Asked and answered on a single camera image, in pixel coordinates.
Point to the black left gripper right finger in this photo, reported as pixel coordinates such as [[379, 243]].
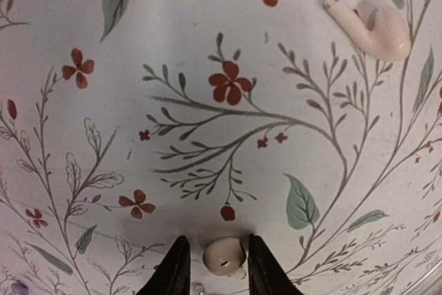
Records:
[[266, 276]]

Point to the floral patterned table mat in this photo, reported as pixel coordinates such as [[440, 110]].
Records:
[[128, 123]]

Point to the white earbud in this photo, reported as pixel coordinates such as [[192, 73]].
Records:
[[225, 257], [386, 39]]

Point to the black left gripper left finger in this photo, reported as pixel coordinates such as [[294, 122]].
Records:
[[172, 276]]

